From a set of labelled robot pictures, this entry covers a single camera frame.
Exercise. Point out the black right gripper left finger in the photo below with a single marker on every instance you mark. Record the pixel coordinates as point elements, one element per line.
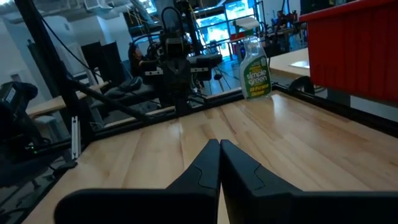
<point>199,186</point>

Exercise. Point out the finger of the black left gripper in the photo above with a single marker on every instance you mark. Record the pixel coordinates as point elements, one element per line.
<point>177,96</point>
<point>184,96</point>

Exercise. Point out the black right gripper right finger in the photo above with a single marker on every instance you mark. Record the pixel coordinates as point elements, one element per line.
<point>248,186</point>

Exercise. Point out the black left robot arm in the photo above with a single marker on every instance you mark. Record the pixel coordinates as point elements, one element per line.
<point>205,62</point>

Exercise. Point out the red plastic laundry basket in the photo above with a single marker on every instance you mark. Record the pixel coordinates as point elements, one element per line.
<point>357,46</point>

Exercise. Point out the person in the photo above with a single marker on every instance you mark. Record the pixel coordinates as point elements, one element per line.
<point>281,18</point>
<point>136,62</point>

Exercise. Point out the large bright window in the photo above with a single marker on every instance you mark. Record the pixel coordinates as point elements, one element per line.
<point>217,28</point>

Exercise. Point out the black cabinet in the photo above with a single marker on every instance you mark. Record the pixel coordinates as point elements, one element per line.
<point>102,59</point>

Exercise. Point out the tan wooden desk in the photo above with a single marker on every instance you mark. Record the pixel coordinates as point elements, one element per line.
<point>280,67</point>

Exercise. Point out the light wooden bench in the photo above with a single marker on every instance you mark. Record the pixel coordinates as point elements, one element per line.
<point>46,104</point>

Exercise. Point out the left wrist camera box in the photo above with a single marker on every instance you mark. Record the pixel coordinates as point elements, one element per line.
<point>174,48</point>

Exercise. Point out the silver aluminium bracket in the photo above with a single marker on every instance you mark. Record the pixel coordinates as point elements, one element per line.
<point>75,137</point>

